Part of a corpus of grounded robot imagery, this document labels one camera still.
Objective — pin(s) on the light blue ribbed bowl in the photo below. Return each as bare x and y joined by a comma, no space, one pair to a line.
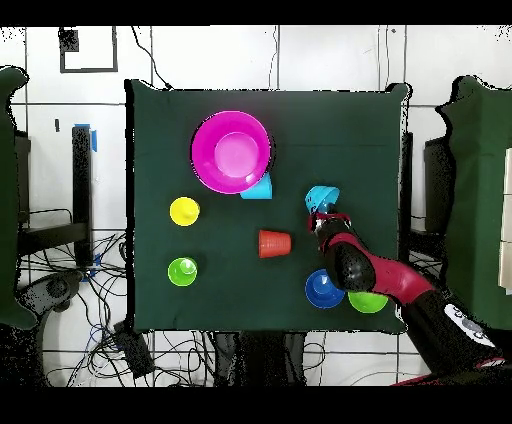
320,196

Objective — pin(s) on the orange cup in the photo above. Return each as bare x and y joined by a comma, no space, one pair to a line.
274,244

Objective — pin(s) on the light blue cup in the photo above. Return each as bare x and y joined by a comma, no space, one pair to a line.
262,191

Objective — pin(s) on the green ribbed bowl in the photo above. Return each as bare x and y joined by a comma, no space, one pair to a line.
366,304

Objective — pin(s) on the large pink bowl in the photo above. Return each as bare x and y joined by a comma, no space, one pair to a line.
230,152

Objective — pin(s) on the yellow cup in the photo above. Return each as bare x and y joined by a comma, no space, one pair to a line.
184,211

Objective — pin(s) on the green cup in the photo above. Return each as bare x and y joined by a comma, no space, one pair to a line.
182,271

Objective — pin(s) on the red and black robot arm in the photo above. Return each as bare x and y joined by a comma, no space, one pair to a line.
400,280

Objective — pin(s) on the dark blue ribbed bowl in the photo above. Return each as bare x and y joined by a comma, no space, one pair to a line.
318,290

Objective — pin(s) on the dark green tablecloth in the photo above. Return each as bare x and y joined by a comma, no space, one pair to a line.
240,280

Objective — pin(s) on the black box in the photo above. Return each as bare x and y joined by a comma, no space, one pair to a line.
134,350

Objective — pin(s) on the black bench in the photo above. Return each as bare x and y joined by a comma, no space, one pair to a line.
82,192

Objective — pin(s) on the blue tape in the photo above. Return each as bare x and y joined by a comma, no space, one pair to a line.
93,140

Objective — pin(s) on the black office chair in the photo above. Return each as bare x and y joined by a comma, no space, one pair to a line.
52,288

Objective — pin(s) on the black square floor frame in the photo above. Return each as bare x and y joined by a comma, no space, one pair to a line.
88,70

